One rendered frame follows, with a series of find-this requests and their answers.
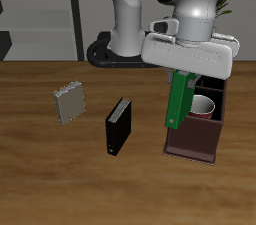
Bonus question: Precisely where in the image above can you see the green book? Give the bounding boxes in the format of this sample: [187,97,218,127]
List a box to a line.
[164,69,197,131]

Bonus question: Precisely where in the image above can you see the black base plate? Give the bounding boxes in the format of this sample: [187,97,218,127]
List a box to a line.
[86,31,164,69]

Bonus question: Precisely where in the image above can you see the dark brown desk caddy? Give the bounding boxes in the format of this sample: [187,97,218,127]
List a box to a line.
[162,74,228,166]

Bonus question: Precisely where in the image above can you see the grey shelf unit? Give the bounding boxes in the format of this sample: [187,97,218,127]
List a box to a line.
[0,0,85,62]

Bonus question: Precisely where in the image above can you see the black book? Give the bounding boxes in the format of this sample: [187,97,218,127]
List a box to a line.
[105,97,132,157]

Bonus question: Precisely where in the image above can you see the red mug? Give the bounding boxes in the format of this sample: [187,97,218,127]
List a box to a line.
[187,94,216,120]

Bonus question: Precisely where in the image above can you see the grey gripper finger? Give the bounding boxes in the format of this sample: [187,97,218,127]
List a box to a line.
[187,72,202,90]
[165,67,176,84]

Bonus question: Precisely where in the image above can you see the grey book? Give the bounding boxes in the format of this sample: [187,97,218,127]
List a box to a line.
[52,80,87,126]

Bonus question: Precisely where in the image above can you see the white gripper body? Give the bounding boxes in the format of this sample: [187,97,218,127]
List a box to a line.
[140,32,241,81]

